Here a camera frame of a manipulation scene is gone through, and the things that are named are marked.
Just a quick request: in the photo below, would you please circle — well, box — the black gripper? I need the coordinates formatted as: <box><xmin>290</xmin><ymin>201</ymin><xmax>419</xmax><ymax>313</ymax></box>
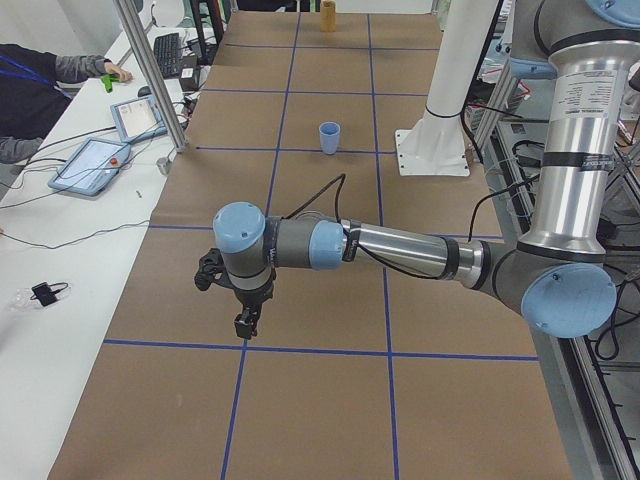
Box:
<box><xmin>233</xmin><ymin>280</ymin><xmax>274</xmax><ymax>339</ymax></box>

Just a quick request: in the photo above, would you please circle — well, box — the blue plastic cup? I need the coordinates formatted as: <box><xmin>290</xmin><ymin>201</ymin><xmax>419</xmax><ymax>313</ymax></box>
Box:
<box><xmin>318</xmin><ymin>121</ymin><xmax>341</xmax><ymax>155</ymax></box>

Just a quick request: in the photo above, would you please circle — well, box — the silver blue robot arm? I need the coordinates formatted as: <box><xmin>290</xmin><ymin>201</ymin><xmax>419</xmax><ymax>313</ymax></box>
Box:
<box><xmin>195</xmin><ymin>1</ymin><xmax>639</xmax><ymax>339</ymax></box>

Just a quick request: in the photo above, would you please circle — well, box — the wooden bamboo cup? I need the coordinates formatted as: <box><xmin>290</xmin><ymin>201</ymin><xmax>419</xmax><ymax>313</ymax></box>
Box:
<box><xmin>319</xmin><ymin>0</ymin><xmax>336</xmax><ymax>33</ymax></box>

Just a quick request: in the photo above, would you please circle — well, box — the person's hand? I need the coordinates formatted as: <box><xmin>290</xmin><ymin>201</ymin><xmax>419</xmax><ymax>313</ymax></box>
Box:
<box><xmin>104</xmin><ymin>61</ymin><xmax>133</xmax><ymax>83</ymax></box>

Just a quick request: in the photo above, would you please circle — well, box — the small black adapter device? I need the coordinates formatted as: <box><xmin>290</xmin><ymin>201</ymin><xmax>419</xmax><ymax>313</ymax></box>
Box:
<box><xmin>31</xmin><ymin>282</ymin><xmax>69</xmax><ymax>307</ymax></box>

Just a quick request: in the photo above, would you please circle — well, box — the near teach pendant tablet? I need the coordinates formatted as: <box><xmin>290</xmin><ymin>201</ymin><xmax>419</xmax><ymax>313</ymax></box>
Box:
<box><xmin>48</xmin><ymin>138</ymin><xmax>131</xmax><ymax>197</ymax></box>

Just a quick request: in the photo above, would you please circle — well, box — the teach pendant tablet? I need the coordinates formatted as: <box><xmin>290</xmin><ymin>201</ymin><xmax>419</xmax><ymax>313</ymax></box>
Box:
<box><xmin>110</xmin><ymin>95</ymin><xmax>167</xmax><ymax>144</ymax></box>
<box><xmin>48</xmin><ymin>138</ymin><xmax>131</xmax><ymax>197</ymax></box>

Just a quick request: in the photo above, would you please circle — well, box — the far teach pendant tablet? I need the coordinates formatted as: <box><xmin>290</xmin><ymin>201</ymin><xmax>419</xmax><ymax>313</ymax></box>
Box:
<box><xmin>110</xmin><ymin>95</ymin><xmax>167</xmax><ymax>144</ymax></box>

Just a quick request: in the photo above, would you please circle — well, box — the black box on table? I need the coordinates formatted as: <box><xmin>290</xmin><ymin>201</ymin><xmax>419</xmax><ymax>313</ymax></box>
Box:
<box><xmin>178</xmin><ymin>55</ymin><xmax>201</xmax><ymax>92</ymax></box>

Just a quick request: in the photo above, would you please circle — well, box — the black computer mouse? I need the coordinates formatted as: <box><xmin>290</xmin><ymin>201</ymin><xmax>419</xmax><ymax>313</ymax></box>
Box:
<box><xmin>137</xmin><ymin>86</ymin><xmax>151</xmax><ymax>98</ymax></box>

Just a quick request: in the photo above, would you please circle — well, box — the green plastic clamp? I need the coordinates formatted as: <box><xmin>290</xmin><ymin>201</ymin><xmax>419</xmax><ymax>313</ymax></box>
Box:
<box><xmin>101</xmin><ymin>74</ymin><xmax>121</xmax><ymax>93</ymax></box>

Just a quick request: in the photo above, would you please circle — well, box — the black keyboard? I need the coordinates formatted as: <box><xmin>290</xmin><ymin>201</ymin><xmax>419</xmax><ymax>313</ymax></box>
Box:
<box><xmin>153</xmin><ymin>33</ymin><xmax>182</xmax><ymax>78</ymax></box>

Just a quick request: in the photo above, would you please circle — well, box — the person in dark jacket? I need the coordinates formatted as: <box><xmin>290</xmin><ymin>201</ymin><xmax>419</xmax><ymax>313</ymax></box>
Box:
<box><xmin>1</xmin><ymin>44</ymin><xmax>116</xmax><ymax>164</ymax></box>

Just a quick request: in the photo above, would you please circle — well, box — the aluminium equipment rack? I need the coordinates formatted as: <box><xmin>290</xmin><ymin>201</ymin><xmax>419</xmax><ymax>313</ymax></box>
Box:
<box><xmin>485</xmin><ymin>56</ymin><xmax>639</xmax><ymax>479</ymax></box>

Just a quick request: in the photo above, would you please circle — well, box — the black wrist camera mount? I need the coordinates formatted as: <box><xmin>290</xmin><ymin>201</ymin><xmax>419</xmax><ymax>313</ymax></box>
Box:
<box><xmin>194</xmin><ymin>248</ymin><xmax>230</xmax><ymax>291</ymax></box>

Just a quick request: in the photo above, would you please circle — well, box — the black cable on white table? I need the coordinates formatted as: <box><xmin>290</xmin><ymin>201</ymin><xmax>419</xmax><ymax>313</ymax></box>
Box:
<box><xmin>0</xmin><ymin>219</ymin><xmax>151</xmax><ymax>250</ymax></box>

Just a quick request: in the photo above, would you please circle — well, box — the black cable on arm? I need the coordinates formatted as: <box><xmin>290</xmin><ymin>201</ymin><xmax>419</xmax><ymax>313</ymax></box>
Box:
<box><xmin>284</xmin><ymin>173</ymin><xmax>541</xmax><ymax>281</ymax></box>

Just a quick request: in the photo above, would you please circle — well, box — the aluminium frame post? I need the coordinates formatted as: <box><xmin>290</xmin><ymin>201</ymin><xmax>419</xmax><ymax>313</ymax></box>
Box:
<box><xmin>113</xmin><ymin>0</ymin><xmax>187</xmax><ymax>153</ymax></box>

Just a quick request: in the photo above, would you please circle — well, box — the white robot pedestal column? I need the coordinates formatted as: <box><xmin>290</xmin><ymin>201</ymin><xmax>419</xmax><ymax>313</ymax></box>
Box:
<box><xmin>395</xmin><ymin>0</ymin><xmax>501</xmax><ymax>177</ymax></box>

